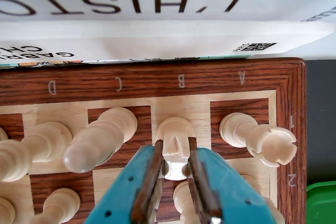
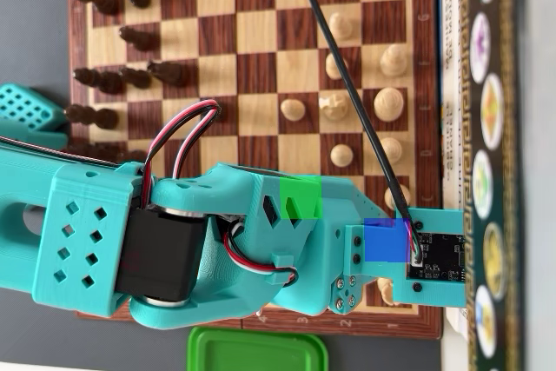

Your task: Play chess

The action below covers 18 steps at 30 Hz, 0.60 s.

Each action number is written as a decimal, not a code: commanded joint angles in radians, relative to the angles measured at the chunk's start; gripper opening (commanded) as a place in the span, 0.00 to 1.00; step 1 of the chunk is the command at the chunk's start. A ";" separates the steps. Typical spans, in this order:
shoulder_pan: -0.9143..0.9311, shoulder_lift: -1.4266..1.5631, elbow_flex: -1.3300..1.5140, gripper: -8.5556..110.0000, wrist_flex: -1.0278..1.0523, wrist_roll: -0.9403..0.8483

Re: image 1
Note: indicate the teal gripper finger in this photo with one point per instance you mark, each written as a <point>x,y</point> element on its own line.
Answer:
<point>123,195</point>
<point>231,195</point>

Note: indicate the white wooden pawn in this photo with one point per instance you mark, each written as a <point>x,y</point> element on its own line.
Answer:
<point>183,195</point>
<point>61,201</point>
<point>253,182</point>

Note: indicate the white wooden bishop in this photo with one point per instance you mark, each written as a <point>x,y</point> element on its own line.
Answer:
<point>105,134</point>

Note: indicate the white wooden rook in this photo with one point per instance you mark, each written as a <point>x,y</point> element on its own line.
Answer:
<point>241,129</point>

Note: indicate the green plastic container lid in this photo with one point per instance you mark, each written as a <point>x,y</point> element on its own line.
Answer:
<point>323,205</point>

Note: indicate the white wooden queen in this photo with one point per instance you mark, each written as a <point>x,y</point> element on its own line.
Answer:
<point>47,140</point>

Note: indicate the wooden folding chessboard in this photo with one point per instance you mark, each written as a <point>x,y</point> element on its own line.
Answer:
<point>147,85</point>

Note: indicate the blue illustrated book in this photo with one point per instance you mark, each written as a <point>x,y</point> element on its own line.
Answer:
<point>131,61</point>

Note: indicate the white book Gabrielle Chanel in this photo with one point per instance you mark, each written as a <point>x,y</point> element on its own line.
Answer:
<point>157,40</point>

